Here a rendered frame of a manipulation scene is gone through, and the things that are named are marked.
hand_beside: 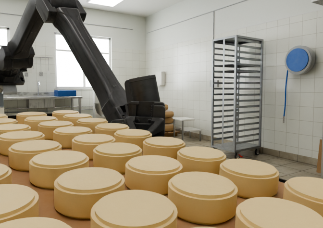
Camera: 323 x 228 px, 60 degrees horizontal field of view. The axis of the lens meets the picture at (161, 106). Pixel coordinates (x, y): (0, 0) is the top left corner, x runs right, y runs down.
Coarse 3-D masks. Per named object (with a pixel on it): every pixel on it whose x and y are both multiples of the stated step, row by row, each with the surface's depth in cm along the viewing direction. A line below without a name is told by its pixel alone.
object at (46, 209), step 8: (0, 160) 30; (8, 160) 30; (16, 176) 25; (24, 176) 25; (24, 184) 24; (32, 184) 24; (280, 184) 26; (40, 192) 22; (48, 192) 22; (280, 192) 24; (40, 200) 21; (48, 200) 21; (240, 200) 22; (40, 208) 20; (48, 208) 20; (40, 216) 18; (48, 216) 19; (56, 216) 19; (64, 216) 19; (72, 224) 18; (80, 224) 18; (88, 224) 18; (184, 224) 18; (192, 224) 18; (200, 224) 18; (216, 224) 18; (224, 224) 18; (232, 224) 19
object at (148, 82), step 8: (128, 80) 59; (136, 80) 56; (144, 80) 56; (152, 80) 57; (128, 88) 59; (136, 88) 56; (144, 88) 56; (152, 88) 56; (128, 96) 60; (136, 96) 57; (144, 96) 56; (152, 96) 56; (128, 104) 60; (128, 112) 60; (112, 120) 62; (120, 120) 60
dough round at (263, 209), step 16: (240, 208) 16; (256, 208) 17; (272, 208) 17; (288, 208) 17; (304, 208) 17; (240, 224) 16; (256, 224) 15; (272, 224) 15; (288, 224) 15; (304, 224) 15; (320, 224) 15
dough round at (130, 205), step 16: (128, 192) 18; (144, 192) 18; (96, 208) 16; (112, 208) 16; (128, 208) 16; (144, 208) 16; (160, 208) 16; (176, 208) 17; (96, 224) 15; (112, 224) 14; (128, 224) 14; (144, 224) 14; (160, 224) 15; (176, 224) 16
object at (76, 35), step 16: (48, 0) 71; (48, 16) 69; (64, 16) 70; (80, 16) 73; (64, 32) 71; (80, 32) 69; (80, 48) 68; (96, 48) 69; (80, 64) 69; (96, 64) 66; (96, 80) 66; (112, 80) 66; (112, 96) 63; (112, 112) 62
